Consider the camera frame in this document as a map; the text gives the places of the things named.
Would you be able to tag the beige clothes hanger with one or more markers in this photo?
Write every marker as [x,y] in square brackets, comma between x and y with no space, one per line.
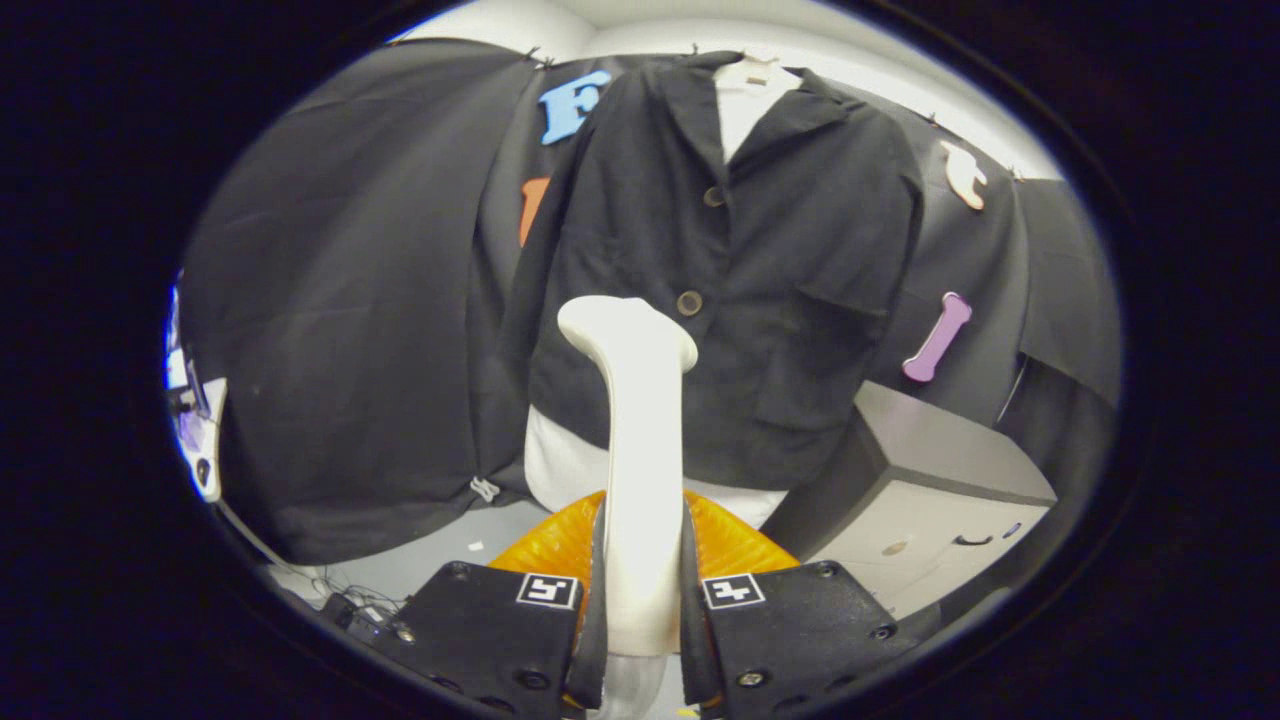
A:
[757,66]

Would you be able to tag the black backdrop cloth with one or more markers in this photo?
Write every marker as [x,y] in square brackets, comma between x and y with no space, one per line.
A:
[350,300]

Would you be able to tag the row of black clips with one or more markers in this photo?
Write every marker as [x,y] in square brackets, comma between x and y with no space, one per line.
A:
[531,53]

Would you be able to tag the black suit jacket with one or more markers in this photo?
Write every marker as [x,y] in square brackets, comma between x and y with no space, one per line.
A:
[780,300]

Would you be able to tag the white shirt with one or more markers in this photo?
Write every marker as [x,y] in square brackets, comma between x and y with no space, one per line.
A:
[745,110]

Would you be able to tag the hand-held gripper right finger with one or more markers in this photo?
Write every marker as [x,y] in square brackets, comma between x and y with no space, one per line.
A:
[800,630]

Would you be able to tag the grey cabinet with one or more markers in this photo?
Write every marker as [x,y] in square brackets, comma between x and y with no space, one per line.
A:
[930,460]

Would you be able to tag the white garment steamer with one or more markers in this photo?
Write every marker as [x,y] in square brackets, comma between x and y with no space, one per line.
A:
[643,460]

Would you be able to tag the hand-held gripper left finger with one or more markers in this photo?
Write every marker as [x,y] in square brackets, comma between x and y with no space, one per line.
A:
[470,630]

